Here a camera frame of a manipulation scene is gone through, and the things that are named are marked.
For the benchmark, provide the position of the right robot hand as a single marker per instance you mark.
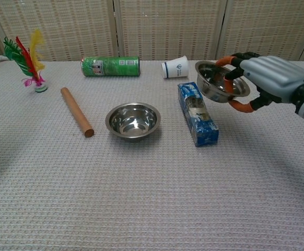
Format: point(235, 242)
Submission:
point(272, 75)

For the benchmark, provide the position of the small stainless steel bowl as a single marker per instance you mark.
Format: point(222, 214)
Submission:
point(132, 123)
point(212, 86)

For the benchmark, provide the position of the colourful feather shuttlecock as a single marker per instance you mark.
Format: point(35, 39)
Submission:
point(26, 58)

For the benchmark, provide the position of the blue rectangular carton box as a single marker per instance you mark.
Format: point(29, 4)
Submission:
point(199, 117)

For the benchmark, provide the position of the brown wooden rod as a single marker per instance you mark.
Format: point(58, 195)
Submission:
point(76, 111)

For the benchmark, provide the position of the white paper cup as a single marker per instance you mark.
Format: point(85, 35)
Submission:
point(176, 67)

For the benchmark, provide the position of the green cylindrical chip can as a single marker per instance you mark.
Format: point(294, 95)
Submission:
point(110, 67)

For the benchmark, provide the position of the beige woven folding screen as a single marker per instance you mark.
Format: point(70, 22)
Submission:
point(154, 26)

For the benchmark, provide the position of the beige woven tablecloth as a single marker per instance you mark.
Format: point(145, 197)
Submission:
point(152, 188)

